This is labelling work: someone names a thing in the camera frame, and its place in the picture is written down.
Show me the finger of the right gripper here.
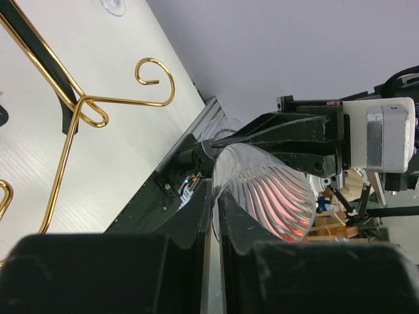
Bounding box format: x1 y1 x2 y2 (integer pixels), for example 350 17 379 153
263 143 336 177
210 112 327 147

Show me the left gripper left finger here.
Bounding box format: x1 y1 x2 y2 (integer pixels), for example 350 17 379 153
1 182 210 313

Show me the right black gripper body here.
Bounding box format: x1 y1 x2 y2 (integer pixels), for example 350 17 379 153
277 96 351 173

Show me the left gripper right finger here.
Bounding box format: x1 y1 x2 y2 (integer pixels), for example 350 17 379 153
217 192 418 313

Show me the ribbed champagne flute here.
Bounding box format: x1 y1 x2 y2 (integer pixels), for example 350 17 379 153
200 116 317 242

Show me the gold wire wine glass rack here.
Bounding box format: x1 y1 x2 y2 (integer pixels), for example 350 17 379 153
1 1 176 235

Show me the clear wine glass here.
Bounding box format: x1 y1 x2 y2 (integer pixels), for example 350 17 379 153
100 0 126 17

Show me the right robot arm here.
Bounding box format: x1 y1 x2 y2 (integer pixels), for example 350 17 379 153
210 66 418 177

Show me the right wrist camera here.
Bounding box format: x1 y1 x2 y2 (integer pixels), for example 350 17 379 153
343 97 416 173

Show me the aluminium frame rail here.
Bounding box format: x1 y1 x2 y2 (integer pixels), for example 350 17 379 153
155 96 225 172

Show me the black mounting base plate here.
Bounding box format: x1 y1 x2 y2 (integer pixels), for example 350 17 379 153
105 133 199 234

